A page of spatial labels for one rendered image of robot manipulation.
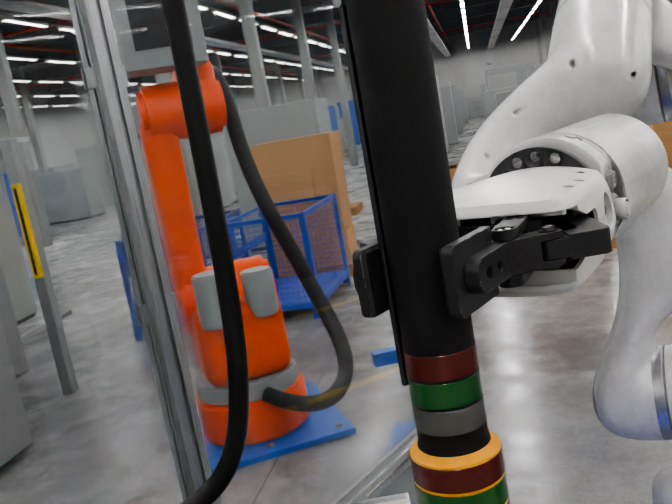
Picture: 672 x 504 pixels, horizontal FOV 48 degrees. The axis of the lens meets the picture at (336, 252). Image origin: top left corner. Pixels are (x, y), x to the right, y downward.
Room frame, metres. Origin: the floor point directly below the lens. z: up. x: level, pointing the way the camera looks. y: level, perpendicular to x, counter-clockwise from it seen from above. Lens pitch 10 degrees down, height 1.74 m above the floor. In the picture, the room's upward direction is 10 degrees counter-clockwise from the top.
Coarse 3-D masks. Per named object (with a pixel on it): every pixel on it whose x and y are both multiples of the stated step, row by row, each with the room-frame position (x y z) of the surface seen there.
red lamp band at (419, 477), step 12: (420, 468) 0.32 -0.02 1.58; (468, 468) 0.31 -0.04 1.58; (480, 468) 0.31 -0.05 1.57; (492, 468) 0.32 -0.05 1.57; (504, 468) 0.32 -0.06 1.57; (420, 480) 0.32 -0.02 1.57; (432, 480) 0.32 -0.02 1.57; (444, 480) 0.31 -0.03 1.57; (456, 480) 0.31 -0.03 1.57; (468, 480) 0.31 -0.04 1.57; (480, 480) 0.31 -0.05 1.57; (492, 480) 0.31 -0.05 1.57; (444, 492) 0.31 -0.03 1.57; (456, 492) 0.31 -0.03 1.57; (468, 492) 0.31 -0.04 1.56
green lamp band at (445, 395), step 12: (408, 384) 0.33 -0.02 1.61; (420, 384) 0.32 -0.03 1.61; (444, 384) 0.32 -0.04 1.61; (456, 384) 0.32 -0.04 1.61; (468, 384) 0.32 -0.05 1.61; (480, 384) 0.33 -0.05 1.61; (420, 396) 0.32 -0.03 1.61; (432, 396) 0.32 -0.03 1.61; (444, 396) 0.32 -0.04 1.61; (456, 396) 0.32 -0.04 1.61; (468, 396) 0.32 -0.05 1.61; (432, 408) 0.32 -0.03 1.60; (444, 408) 0.32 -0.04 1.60
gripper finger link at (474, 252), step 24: (456, 240) 0.32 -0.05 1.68; (480, 240) 0.33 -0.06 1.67; (528, 240) 0.33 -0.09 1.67; (456, 264) 0.31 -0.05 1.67; (480, 264) 0.31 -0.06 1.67; (504, 264) 0.33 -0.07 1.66; (528, 264) 0.33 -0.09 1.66; (552, 264) 0.34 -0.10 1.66; (456, 288) 0.30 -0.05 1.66; (480, 288) 0.31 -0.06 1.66; (456, 312) 0.31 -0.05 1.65
